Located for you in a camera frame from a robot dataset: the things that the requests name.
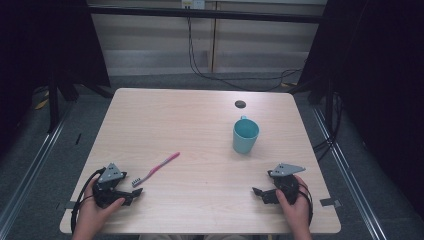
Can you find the grey tape strip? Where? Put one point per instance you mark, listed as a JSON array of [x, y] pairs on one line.
[[74, 205], [330, 202]]

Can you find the person's left hand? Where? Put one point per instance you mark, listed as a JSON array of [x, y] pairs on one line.
[[91, 213]]

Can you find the pink toothbrush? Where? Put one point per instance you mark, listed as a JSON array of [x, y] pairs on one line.
[[155, 170]]

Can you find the yellow floor scrap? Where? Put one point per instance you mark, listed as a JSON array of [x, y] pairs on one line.
[[41, 104]]

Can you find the metal floor rail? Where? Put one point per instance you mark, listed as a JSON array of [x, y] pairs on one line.
[[30, 166], [350, 180]]

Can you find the dark round table cap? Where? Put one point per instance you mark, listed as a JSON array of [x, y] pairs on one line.
[[240, 104]]

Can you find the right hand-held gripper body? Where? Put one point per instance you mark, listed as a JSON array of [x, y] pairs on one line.
[[286, 186]]

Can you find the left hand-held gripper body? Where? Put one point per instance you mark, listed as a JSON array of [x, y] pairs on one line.
[[111, 175]]

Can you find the teal cup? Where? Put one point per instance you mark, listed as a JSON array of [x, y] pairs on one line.
[[245, 136]]

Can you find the white wall outlet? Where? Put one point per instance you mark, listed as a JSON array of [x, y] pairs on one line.
[[193, 3]]

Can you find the black metal stand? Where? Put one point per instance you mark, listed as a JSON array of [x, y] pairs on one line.
[[53, 103]]

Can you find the black curtain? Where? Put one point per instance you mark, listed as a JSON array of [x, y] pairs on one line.
[[376, 83], [40, 43]]

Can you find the black horizontal bar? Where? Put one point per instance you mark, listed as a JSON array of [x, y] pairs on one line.
[[206, 14]]

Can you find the person's right hand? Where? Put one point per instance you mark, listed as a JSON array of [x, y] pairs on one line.
[[295, 213]]

